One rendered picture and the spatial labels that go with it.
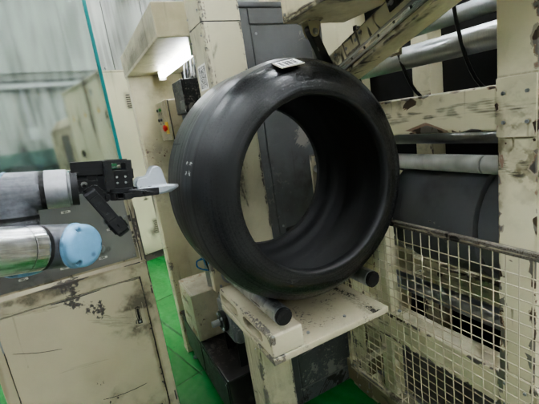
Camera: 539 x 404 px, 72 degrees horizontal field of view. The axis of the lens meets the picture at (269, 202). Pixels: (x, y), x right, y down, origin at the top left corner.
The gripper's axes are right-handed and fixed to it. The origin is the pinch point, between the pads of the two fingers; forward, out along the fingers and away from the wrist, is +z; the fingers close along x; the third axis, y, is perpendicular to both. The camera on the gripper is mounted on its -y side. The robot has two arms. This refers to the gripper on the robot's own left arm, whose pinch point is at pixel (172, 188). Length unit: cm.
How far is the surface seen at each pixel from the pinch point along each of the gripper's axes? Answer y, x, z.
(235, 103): 17.8, -10.5, 11.9
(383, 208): -8, -13, 51
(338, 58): 34, 15, 59
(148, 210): -63, 339, 48
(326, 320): -39, -6, 37
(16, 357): -60, 61, -44
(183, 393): -122, 99, 19
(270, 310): -30.5, -8.6, 19.1
